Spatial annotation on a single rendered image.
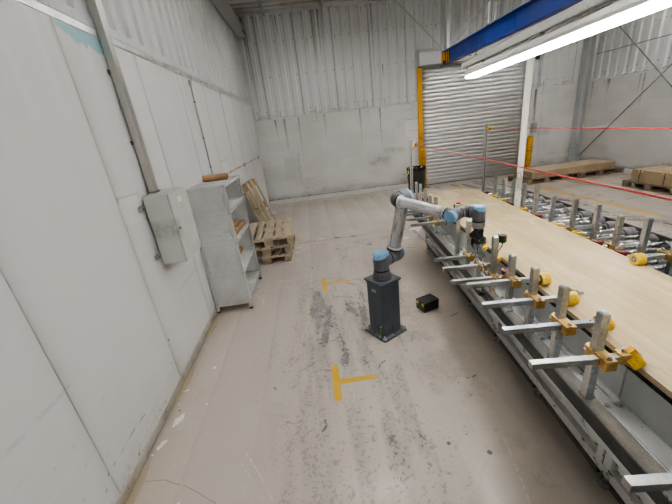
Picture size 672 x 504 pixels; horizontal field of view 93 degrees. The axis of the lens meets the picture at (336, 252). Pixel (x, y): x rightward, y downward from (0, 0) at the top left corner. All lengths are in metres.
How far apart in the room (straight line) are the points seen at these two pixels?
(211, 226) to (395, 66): 7.85
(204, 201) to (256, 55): 6.91
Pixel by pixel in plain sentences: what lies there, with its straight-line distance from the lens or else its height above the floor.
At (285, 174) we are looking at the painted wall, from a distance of 10.09.
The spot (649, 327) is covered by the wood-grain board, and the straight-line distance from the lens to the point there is 2.26.
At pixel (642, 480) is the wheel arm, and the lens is 1.43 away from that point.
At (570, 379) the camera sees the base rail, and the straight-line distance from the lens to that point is 2.08.
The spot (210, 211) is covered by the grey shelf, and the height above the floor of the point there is 1.29.
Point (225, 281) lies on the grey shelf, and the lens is 4.14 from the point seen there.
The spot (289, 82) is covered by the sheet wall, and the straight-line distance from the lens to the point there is 10.11.
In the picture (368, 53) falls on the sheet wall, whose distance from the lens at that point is 10.38.
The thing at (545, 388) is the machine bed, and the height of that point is 0.17.
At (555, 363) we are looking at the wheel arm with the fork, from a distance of 1.73.
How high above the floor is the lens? 1.99
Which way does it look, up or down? 21 degrees down
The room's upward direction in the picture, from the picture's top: 7 degrees counter-clockwise
